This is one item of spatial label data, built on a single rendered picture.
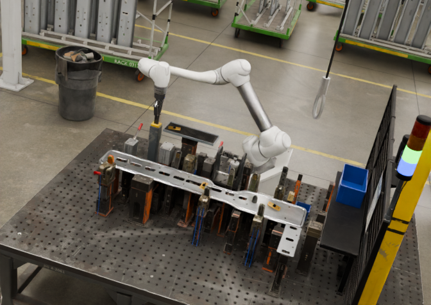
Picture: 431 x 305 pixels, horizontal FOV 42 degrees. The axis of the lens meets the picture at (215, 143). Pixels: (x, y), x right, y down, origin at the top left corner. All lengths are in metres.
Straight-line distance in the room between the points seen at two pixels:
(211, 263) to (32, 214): 1.18
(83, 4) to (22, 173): 3.07
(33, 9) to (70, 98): 1.95
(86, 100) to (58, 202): 2.52
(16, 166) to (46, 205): 1.74
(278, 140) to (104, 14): 4.22
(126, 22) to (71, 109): 1.84
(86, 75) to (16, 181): 1.42
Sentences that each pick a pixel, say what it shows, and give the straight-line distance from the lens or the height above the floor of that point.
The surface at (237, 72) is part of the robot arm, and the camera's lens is 3.92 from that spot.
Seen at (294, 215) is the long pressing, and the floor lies 1.00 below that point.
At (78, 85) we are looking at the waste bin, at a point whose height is 0.45.
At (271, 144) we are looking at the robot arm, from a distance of 4.00.
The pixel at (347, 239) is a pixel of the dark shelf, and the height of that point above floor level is 1.03.
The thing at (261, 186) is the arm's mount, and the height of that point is 0.77.
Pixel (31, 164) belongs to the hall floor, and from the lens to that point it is 5.50.
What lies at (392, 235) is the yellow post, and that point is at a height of 1.41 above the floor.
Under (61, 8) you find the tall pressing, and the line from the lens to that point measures 7.86.
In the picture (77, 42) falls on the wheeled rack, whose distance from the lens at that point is 7.73.
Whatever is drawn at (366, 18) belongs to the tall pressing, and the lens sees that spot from 10.14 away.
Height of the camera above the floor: 2.95
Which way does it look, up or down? 29 degrees down
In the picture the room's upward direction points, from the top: 10 degrees clockwise
